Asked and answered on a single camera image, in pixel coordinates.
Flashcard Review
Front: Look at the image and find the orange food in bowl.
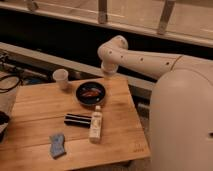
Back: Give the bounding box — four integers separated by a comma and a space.
81, 89, 100, 98

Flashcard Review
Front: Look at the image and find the black object at left edge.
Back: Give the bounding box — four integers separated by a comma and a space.
0, 111, 10, 142

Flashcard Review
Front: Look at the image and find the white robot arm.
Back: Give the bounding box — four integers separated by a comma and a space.
98, 35, 213, 171

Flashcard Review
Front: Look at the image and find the black cable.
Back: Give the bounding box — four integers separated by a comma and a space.
0, 73, 24, 94

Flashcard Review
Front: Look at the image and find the blue sponge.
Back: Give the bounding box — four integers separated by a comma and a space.
50, 133, 66, 159

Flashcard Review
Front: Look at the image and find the black striped rectangular block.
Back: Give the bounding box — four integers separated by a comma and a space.
64, 114, 91, 127

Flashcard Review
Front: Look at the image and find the black round bowl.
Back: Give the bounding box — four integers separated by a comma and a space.
76, 81, 106, 106

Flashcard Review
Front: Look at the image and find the white squeeze bottle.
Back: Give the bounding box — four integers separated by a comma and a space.
89, 106, 102, 143

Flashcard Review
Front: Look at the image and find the white plastic cup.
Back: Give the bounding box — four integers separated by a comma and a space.
52, 69, 69, 90

